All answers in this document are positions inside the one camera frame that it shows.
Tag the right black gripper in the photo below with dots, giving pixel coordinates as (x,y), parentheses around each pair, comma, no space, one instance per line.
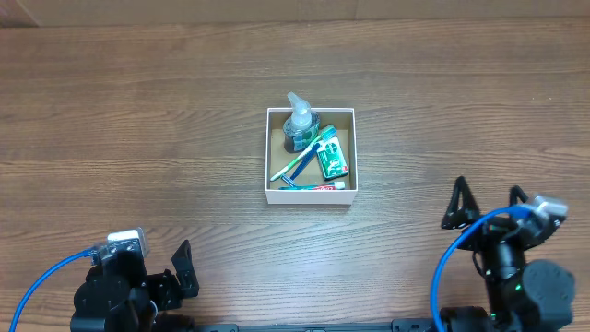
(469,211)

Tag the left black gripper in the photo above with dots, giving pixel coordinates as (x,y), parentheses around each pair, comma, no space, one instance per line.
(172,296)

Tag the blue disposable razor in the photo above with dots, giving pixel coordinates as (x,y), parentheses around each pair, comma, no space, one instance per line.
(289,180)

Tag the green toothpaste tube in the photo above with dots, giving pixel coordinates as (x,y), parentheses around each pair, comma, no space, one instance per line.
(317,187)

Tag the green dental floss pack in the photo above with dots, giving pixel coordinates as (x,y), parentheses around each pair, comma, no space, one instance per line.
(331,159)

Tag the green white toothbrush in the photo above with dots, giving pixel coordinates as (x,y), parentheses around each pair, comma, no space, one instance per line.
(326,133)

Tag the clear soap pump bottle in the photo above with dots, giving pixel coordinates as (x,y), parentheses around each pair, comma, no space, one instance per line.
(302,127)

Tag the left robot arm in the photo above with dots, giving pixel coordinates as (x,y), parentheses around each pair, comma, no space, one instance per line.
(119,295)

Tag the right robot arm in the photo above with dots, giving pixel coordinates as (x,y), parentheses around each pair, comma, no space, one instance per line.
(523,295)

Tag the white cardboard box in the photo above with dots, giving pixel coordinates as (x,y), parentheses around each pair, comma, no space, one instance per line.
(276,157)

